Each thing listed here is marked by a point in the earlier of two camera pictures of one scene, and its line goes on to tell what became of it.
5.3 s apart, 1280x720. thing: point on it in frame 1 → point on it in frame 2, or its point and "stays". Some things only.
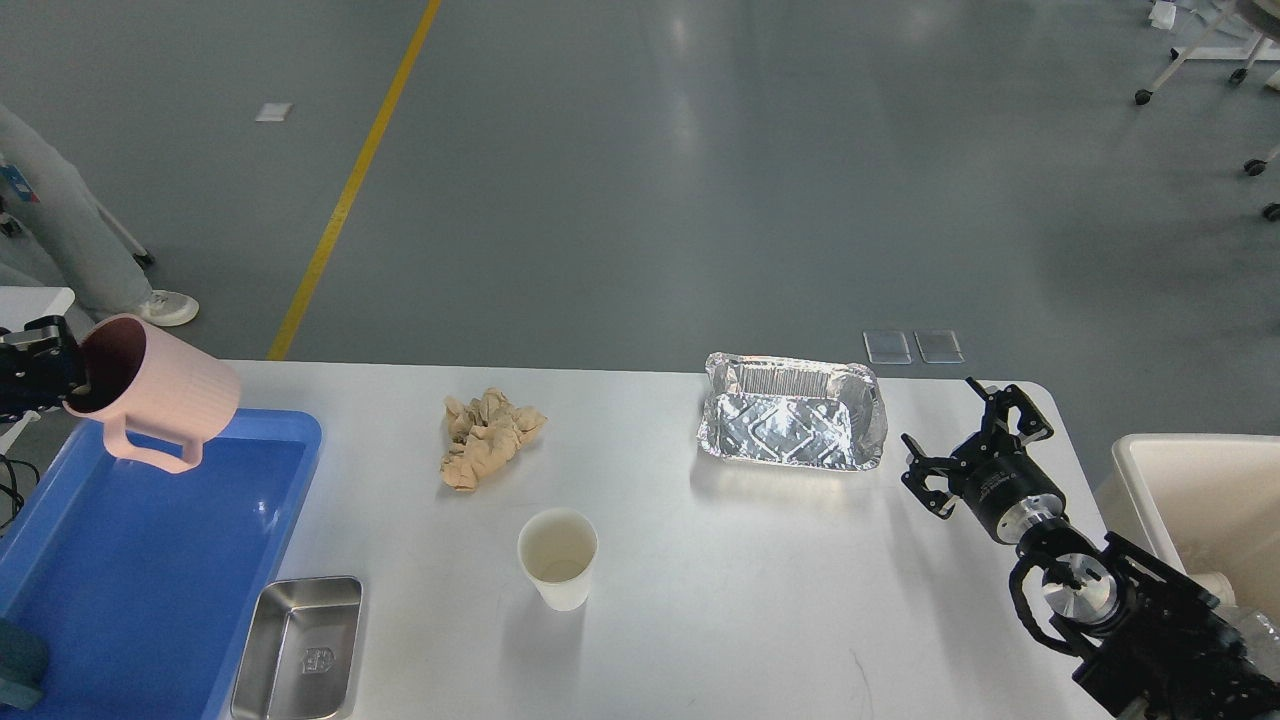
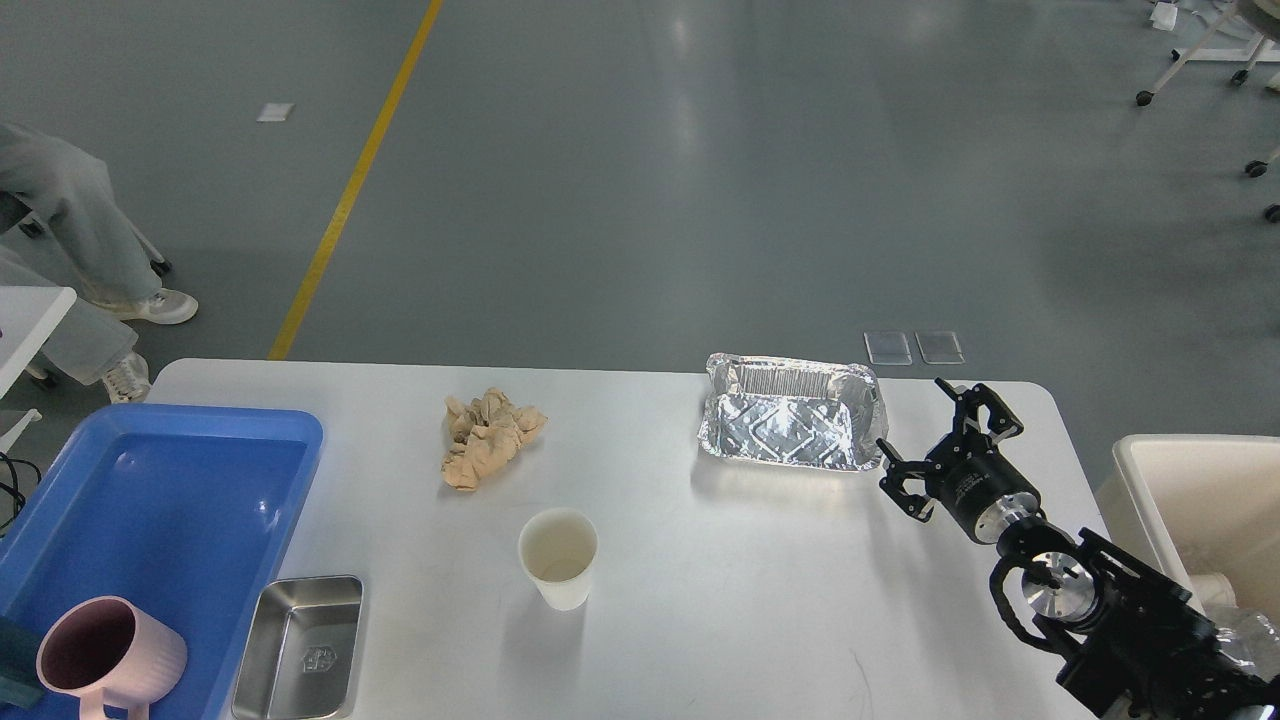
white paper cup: (557, 548) stays
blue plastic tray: (142, 582) stays
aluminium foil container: (804, 412) stays
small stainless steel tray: (299, 655) stays
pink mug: (134, 369) → (109, 652)
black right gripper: (994, 475) → (966, 472)
